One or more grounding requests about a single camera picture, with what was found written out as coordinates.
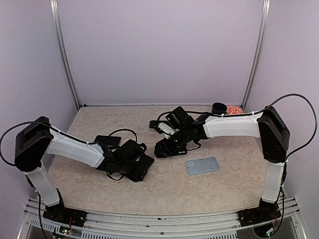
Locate green edged smartphone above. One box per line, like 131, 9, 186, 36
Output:
127, 154, 155, 182

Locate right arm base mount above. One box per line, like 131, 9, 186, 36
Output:
237, 199, 282, 227

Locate right aluminium frame post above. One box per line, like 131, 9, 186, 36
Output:
241, 0, 271, 110

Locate front aluminium rail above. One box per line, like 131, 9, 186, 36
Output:
17, 198, 309, 239

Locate red white patterned bowl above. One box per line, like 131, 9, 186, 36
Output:
226, 106, 244, 115

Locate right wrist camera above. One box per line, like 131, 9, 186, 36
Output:
158, 122, 175, 139

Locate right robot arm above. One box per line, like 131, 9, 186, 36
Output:
149, 107, 290, 221

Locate aluminium frame post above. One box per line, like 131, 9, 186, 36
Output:
50, 0, 81, 110
241, 0, 271, 110

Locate light blue phone case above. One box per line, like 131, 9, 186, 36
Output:
185, 157, 220, 175

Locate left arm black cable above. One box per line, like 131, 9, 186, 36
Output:
0, 121, 55, 168

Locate left aluminium frame post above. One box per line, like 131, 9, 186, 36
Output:
50, 0, 81, 110

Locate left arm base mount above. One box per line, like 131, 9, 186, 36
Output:
43, 203, 87, 228

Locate dark green mug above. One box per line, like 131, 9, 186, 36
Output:
211, 102, 227, 115

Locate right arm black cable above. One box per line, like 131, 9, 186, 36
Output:
259, 93, 318, 160

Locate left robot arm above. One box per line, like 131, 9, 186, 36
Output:
14, 117, 155, 222

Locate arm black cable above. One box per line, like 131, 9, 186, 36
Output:
0, 121, 55, 168
259, 93, 318, 160

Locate black phone case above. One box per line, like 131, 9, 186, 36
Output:
169, 147, 187, 156

